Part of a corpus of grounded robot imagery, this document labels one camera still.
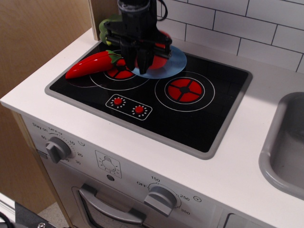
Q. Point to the grey temperature knob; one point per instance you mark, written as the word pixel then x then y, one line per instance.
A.
pixel 160 200

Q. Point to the green toy bell pepper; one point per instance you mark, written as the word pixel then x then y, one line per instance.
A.
pixel 103 29

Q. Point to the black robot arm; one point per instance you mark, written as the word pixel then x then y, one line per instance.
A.
pixel 136 4

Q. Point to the red plastic cup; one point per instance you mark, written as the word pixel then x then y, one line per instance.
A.
pixel 158 61

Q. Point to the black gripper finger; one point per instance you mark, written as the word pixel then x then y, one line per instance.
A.
pixel 129 52
pixel 145 57

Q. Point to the black toy stovetop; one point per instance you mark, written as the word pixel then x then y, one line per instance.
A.
pixel 189 111

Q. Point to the red toy chili pepper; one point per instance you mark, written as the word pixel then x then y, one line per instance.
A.
pixel 99 62

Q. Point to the grey timer knob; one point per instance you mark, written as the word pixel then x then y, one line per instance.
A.
pixel 57 149

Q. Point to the blue plastic plate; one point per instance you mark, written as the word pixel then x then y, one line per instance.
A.
pixel 173 66

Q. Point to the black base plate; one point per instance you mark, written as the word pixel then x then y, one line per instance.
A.
pixel 18 216

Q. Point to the grey toy sink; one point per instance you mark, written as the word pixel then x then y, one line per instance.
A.
pixel 281 160

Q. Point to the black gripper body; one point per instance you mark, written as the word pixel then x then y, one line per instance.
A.
pixel 139 23

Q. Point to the grey oven door handle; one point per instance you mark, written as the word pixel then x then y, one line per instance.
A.
pixel 132 217

